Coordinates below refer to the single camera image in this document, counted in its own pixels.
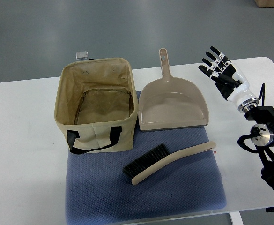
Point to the white table leg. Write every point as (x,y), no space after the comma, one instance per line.
(235,218)

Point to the beige plastic dustpan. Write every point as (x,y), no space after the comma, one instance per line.
(170,102)

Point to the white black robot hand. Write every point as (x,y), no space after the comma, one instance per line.
(229,80)

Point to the beige fabric bag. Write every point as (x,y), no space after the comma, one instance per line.
(96,106)

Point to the cardboard box corner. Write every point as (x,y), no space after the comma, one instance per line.
(264,3)

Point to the blue textured mat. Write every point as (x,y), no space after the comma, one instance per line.
(98,192)

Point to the small grey floor plate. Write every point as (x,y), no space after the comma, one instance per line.
(81,55)

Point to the beige brush with black bristles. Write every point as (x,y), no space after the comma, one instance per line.
(159,157)

